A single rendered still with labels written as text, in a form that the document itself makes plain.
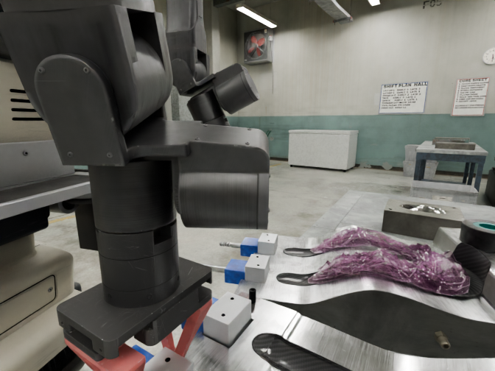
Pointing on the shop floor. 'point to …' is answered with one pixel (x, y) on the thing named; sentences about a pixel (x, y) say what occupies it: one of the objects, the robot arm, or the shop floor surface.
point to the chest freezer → (323, 148)
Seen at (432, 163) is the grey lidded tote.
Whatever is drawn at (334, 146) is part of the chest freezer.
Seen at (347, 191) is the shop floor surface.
